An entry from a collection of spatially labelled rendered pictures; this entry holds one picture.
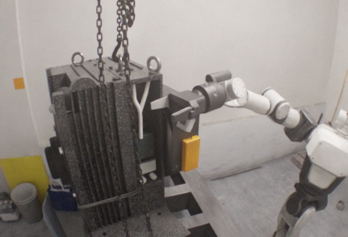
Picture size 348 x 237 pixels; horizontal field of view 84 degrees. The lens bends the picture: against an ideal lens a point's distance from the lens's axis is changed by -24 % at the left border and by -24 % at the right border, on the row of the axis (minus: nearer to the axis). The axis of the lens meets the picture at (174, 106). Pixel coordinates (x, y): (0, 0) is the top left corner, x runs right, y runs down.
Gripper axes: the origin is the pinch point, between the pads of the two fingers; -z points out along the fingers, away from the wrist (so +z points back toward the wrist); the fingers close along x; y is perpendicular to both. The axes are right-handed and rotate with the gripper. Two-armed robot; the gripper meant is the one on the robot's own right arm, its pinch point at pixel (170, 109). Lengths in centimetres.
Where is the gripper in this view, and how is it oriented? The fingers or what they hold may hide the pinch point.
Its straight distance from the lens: 69.1
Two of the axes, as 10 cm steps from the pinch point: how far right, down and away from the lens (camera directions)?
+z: 8.1, -2.5, 5.3
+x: -5.8, -2.9, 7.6
